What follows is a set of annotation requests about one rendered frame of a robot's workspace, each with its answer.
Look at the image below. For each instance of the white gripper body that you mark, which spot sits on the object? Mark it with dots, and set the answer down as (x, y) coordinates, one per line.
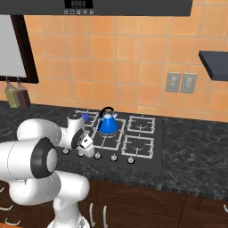
(89, 151)

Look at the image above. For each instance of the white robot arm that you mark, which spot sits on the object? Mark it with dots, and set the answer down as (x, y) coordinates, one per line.
(29, 160)

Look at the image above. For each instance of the silver hob knob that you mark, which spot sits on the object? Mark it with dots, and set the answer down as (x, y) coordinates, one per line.
(114, 158)
(131, 160)
(80, 154)
(66, 151)
(97, 155)

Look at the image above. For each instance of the blue kettle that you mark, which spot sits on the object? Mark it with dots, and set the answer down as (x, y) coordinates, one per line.
(108, 125)

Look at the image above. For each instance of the black gas hob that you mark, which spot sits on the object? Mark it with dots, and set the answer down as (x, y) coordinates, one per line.
(148, 160)

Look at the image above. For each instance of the dark brown bottle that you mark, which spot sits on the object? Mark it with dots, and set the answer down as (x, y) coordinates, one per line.
(23, 96)

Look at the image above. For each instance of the olive green bottle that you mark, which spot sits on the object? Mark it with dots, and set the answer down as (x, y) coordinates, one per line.
(12, 95)

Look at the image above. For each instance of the dark range hood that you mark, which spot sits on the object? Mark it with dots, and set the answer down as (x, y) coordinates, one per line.
(133, 7)

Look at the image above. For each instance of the grey wall socket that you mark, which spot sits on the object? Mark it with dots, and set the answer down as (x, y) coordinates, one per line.
(173, 82)
(188, 83)

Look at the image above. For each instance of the dark-framed wall cupboard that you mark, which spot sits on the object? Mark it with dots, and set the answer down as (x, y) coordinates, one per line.
(12, 44)

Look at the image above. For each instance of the dark wall shelf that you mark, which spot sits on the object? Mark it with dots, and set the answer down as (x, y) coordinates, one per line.
(218, 63)

